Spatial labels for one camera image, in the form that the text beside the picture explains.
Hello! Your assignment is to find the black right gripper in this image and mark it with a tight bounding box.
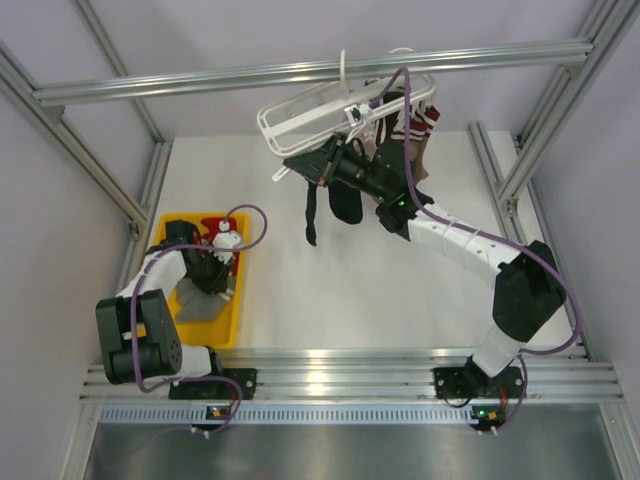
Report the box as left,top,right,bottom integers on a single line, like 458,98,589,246
286,132,391,202

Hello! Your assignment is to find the grey sock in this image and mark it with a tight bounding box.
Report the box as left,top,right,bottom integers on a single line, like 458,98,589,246
175,279,235,324

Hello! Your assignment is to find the white plastic clip hanger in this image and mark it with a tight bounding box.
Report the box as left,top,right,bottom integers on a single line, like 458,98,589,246
257,51,437,158

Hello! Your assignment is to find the black sock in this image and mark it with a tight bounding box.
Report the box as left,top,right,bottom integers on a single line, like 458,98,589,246
328,182,363,225
305,182,317,247

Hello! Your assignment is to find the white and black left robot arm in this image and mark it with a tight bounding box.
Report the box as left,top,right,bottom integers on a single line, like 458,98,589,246
95,218,243,397

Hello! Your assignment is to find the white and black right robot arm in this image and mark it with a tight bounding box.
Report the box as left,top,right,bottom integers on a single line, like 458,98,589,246
283,134,569,397

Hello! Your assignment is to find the red santa sock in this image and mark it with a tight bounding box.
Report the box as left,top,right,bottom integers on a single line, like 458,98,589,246
195,216,239,252

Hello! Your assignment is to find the pink sock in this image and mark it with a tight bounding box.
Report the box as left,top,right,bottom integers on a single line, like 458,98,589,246
360,135,379,160

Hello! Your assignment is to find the yellow plastic tray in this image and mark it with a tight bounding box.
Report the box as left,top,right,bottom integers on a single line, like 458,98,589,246
150,212,248,350

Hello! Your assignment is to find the maroon striped brown sock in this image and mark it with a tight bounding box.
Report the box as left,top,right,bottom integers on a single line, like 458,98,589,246
388,101,440,185

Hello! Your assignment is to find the aluminium top crossbar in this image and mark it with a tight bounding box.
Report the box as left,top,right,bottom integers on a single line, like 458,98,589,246
33,38,594,107

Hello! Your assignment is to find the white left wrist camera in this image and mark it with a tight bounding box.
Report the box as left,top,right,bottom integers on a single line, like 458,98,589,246
212,219,244,264

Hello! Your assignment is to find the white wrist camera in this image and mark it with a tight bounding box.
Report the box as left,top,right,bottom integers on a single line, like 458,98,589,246
344,102,379,128
212,219,244,264

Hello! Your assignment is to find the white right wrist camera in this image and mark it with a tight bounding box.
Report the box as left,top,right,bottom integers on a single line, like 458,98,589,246
344,102,379,128

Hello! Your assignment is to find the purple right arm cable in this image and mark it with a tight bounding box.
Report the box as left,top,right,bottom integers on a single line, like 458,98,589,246
369,65,584,436

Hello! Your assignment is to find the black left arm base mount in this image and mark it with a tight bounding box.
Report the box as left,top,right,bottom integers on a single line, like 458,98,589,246
168,368,258,400

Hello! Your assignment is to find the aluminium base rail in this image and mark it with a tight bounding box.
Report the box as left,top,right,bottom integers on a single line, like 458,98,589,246
82,347,624,401

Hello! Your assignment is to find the slotted grey cable duct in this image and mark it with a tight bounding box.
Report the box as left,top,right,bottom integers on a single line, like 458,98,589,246
100,403,502,425

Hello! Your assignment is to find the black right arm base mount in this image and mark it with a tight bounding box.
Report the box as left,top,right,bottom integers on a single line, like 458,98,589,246
433,366,525,402

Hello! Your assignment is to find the aluminium left frame post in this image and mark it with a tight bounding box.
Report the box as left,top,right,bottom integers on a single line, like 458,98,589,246
1,42,148,241

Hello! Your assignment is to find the aluminium frame post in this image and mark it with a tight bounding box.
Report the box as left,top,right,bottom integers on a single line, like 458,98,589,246
497,1,639,214
1,42,148,241

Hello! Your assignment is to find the aluminium right frame post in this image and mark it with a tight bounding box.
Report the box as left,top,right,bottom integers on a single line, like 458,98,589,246
497,1,639,214

